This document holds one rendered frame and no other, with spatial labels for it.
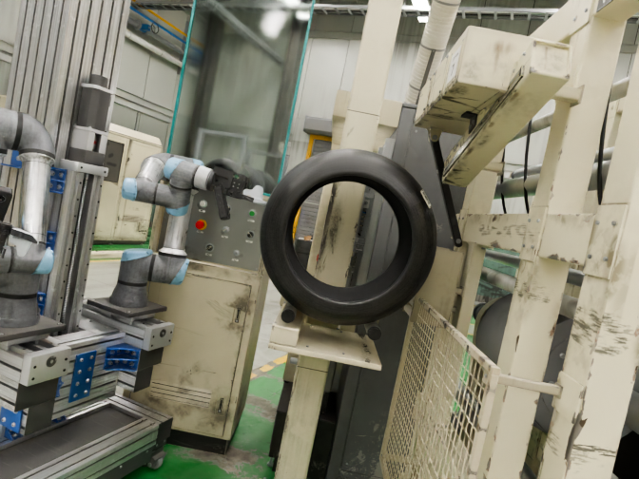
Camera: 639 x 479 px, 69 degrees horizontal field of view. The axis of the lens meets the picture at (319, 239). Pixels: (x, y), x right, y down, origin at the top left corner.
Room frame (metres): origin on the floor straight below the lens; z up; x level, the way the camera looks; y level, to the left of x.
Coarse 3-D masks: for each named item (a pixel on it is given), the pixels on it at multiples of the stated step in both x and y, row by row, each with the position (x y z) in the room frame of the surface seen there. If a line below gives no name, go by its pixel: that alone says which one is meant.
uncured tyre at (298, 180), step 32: (320, 160) 1.46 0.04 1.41; (352, 160) 1.44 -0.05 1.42; (384, 160) 1.47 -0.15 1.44; (288, 192) 1.44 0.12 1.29; (384, 192) 1.72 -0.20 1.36; (416, 192) 1.45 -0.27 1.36; (288, 224) 1.72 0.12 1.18; (416, 224) 1.44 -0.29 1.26; (288, 256) 1.72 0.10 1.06; (416, 256) 1.44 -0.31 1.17; (288, 288) 1.45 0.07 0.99; (320, 288) 1.72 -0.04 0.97; (352, 288) 1.72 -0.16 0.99; (384, 288) 1.71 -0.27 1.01; (416, 288) 1.47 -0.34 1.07; (320, 320) 1.48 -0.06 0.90; (352, 320) 1.46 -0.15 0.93
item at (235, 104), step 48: (240, 0) 2.18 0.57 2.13; (288, 0) 2.18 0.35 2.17; (192, 48) 2.19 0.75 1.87; (240, 48) 2.18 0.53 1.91; (288, 48) 2.18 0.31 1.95; (192, 96) 2.18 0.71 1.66; (240, 96) 2.18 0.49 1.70; (288, 96) 2.18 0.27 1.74; (192, 144) 2.18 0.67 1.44; (240, 144) 2.18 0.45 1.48
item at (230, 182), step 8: (216, 168) 1.55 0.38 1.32; (216, 176) 1.55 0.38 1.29; (224, 176) 1.55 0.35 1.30; (232, 176) 1.53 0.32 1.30; (240, 176) 1.54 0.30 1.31; (208, 184) 1.53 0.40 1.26; (216, 184) 1.55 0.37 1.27; (224, 184) 1.55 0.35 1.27; (232, 184) 1.54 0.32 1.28; (240, 184) 1.54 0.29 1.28; (224, 192) 1.54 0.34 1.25; (232, 192) 1.53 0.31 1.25; (240, 192) 1.54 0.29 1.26
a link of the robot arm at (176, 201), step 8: (160, 184) 1.57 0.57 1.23; (160, 192) 1.55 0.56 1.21; (168, 192) 1.56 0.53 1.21; (176, 192) 1.56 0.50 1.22; (184, 192) 1.57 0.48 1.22; (160, 200) 1.56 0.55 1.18; (168, 200) 1.56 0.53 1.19; (176, 200) 1.57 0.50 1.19; (184, 200) 1.58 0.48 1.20; (168, 208) 1.58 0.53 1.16; (176, 208) 1.58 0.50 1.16; (184, 208) 1.60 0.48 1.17
